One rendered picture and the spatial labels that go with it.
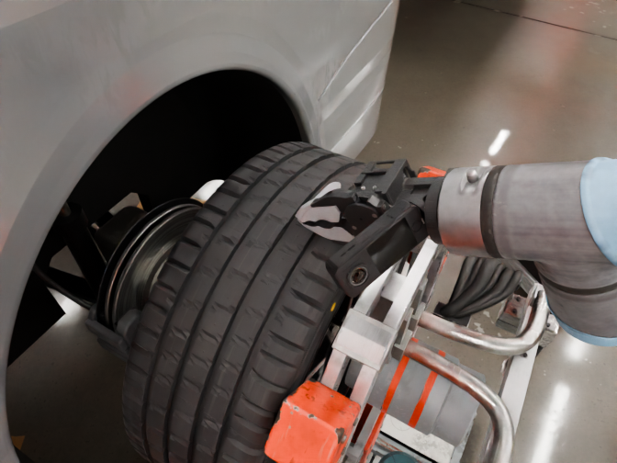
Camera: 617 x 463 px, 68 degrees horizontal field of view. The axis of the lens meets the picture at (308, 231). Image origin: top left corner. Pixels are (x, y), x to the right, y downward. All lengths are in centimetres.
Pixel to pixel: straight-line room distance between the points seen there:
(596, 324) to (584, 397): 149
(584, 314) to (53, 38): 57
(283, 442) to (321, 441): 5
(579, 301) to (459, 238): 12
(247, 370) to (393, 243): 24
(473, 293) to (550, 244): 36
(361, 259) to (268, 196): 23
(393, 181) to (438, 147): 226
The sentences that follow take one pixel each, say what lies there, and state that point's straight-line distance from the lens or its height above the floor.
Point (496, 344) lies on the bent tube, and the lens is 75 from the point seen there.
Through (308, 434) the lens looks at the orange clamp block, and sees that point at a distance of 54.
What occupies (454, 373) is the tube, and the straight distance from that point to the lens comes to 71.
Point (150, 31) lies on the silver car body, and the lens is 59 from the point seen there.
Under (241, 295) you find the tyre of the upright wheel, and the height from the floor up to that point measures 114.
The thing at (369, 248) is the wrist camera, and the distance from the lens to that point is 46.
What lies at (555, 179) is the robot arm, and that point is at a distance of 43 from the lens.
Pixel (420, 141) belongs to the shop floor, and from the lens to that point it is 278.
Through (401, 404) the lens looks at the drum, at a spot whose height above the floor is 88.
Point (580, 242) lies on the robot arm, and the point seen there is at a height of 135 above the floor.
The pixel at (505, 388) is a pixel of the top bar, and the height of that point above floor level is 98.
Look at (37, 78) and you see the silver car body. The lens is 51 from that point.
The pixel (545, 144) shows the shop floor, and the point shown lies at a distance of 302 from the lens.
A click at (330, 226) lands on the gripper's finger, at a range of 57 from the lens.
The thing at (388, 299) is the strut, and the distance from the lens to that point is 65.
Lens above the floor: 162
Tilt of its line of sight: 48 degrees down
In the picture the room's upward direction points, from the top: straight up
